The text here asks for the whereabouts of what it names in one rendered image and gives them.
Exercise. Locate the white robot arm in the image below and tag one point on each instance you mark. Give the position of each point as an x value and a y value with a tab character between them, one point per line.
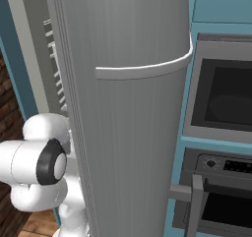
23	162

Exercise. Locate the grey fridge door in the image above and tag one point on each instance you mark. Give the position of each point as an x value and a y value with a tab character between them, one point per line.
131	149

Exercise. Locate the grey fridge body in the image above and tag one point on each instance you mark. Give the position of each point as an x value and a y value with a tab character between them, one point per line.
36	50

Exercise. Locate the grey microwave oven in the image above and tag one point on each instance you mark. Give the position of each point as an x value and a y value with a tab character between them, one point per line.
223	93

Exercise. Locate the grey built-in oven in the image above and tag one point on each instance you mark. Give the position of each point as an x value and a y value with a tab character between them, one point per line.
226	195

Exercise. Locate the teal cupboard door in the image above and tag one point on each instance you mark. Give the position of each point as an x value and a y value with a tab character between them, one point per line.
223	1

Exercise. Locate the teal cabinet frame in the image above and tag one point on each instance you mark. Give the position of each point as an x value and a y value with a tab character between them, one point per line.
183	142

